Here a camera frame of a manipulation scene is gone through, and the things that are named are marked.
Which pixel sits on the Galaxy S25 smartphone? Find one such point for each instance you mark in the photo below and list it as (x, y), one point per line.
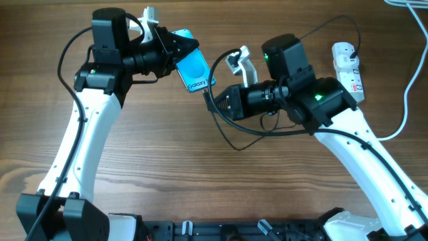
(193, 70)

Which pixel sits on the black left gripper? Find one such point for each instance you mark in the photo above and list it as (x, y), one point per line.
(164, 49)

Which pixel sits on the white charger plug adapter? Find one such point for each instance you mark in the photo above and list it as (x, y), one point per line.
(344, 63)

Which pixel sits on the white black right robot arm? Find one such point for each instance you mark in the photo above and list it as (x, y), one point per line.
(326, 110)

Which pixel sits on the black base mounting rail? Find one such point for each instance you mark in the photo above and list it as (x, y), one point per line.
(194, 231)

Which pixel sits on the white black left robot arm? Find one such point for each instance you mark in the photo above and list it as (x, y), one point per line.
(124, 45)

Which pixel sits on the white power strip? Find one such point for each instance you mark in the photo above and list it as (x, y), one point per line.
(351, 80)

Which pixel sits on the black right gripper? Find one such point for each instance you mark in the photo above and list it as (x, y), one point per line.
(235, 101)

